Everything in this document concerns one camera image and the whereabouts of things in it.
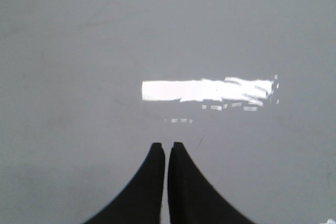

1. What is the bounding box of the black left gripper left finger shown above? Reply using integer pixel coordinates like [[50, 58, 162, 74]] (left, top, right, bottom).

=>
[[86, 143, 165, 223]]

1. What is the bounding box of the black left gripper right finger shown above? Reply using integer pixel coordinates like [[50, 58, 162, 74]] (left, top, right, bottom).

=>
[[167, 142, 253, 223]]

